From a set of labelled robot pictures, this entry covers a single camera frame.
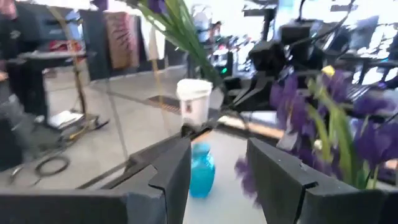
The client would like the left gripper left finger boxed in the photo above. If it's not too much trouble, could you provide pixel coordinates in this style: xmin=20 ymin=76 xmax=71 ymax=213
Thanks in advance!
xmin=0 ymin=138 xmax=192 ymax=224

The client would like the red patterned tapestry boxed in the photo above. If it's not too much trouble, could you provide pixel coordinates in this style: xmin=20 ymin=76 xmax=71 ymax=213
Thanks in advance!
xmin=104 ymin=12 xmax=140 ymax=70

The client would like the white hanging cloth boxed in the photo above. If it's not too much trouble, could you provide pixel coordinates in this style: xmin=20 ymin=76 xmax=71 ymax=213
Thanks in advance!
xmin=139 ymin=18 xmax=166 ymax=62

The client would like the blue glass vase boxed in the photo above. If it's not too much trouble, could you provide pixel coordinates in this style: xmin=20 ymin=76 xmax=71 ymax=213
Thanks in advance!
xmin=188 ymin=142 xmax=216 ymax=199

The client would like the black hazard-striped mat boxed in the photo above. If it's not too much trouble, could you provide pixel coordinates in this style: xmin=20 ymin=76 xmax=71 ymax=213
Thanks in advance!
xmin=147 ymin=95 xmax=182 ymax=115

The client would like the white plastic bucket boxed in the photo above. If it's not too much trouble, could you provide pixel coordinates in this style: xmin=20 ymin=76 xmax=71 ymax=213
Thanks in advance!
xmin=176 ymin=78 xmax=214 ymax=127

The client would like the metal floor stand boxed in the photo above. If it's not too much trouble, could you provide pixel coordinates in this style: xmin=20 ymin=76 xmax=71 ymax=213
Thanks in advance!
xmin=46 ymin=6 xmax=110 ymax=141

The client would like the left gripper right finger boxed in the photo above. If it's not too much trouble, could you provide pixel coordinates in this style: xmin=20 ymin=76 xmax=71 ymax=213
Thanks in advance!
xmin=247 ymin=138 xmax=398 ymax=224

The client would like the person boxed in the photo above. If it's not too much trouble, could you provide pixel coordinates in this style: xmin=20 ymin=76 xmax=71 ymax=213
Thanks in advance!
xmin=0 ymin=0 xmax=22 ymax=85

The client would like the coiled black cable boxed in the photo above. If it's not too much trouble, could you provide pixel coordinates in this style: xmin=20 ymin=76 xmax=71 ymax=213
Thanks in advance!
xmin=34 ymin=154 xmax=71 ymax=178

